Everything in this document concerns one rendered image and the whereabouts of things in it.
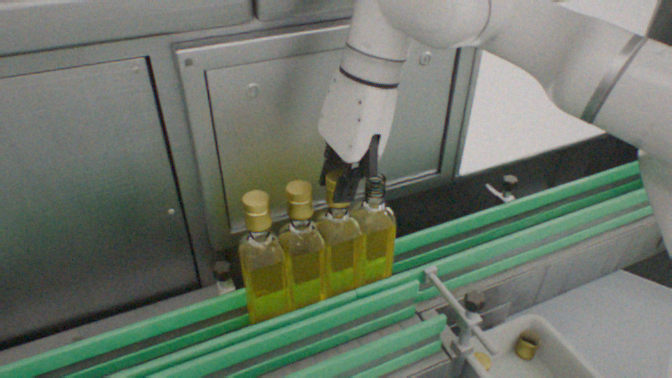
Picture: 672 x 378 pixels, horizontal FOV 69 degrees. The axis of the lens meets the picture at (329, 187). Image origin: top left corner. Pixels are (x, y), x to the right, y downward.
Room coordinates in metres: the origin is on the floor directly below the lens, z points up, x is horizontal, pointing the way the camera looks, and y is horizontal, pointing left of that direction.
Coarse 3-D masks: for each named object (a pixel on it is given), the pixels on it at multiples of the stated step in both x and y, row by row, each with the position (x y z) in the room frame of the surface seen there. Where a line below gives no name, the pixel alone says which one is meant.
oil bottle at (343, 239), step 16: (320, 224) 0.53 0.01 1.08; (336, 224) 0.52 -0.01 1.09; (352, 224) 0.52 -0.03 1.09; (336, 240) 0.51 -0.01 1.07; (352, 240) 0.52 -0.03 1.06; (336, 256) 0.51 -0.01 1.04; (352, 256) 0.52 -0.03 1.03; (336, 272) 0.51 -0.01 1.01; (352, 272) 0.52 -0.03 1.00; (336, 288) 0.51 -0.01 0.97; (352, 288) 0.52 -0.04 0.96
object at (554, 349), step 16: (512, 320) 0.55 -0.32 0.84; (528, 320) 0.55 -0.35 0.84; (544, 320) 0.55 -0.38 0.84; (496, 336) 0.52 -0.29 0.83; (512, 336) 0.54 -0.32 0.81; (544, 336) 0.53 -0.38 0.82; (560, 336) 0.52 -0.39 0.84; (512, 352) 0.53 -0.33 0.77; (544, 352) 0.52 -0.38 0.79; (560, 352) 0.50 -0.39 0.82; (576, 352) 0.48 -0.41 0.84; (480, 368) 0.46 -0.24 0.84; (496, 368) 0.50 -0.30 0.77; (512, 368) 0.50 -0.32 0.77; (528, 368) 0.50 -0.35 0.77; (544, 368) 0.50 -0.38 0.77; (560, 368) 0.49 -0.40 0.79; (576, 368) 0.47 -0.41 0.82; (592, 368) 0.45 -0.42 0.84
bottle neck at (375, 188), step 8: (368, 176) 0.56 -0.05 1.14; (376, 176) 0.57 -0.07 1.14; (384, 176) 0.56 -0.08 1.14; (368, 184) 0.55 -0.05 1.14; (376, 184) 0.55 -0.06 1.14; (384, 184) 0.55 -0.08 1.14; (368, 192) 0.55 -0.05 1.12; (376, 192) 0.55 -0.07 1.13; (384, 192) 0.56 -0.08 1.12; (368, 200) 0.55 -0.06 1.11; (376, 200) 0.55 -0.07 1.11; (384, 200) 0.56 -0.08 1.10; (368, 208) 0.55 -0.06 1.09; (376, 208) 0.55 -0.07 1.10
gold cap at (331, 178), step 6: (330, 174) 0.54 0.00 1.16; (336, 174) 0.54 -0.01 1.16; (342, 174) 0.54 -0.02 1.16; (330, 180) 0.53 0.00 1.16; (336, 180) 0.53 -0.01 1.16; (330, 186) 0.53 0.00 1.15; (330, 192) 0.53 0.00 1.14; (330, 198) 0.53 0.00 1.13; (330, 204) 0.52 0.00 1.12; (336, 204) 0.52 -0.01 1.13; (342, 204) 0.52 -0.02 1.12; (348, 204) 0.53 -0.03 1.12
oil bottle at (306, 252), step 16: (288, 224) 0.52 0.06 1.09; (288, 240) 0.49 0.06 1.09; (304, 240) 0.49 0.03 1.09; (320, 240) 0.50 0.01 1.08; (288, 256) 0.48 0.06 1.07; (304, 256) 0.48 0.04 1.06; (320, 256) 0.49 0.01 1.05; (288, 272) 0.48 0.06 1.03; (304, 272) 0.48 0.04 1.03; (320, 272) 0.49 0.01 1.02; (304, 288) 0.48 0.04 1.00; (320, 288) 0.49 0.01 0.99; (304, 304) 0.48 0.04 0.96
